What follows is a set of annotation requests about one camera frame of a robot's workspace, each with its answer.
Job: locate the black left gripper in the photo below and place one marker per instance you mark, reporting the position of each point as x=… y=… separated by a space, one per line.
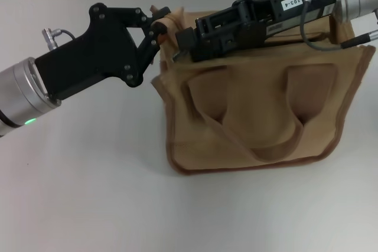
x=97 y=54

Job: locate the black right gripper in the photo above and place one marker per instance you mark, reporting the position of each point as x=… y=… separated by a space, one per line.
x=265 y=16

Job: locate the silver metal zipper pull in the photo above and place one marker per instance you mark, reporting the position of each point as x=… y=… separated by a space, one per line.
x=177 y=56

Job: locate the khaki canvas food bag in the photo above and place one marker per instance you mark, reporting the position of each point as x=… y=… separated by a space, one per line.
x=254 y=110

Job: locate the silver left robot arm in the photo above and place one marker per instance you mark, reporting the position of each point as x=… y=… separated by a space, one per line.
x=22 y=95

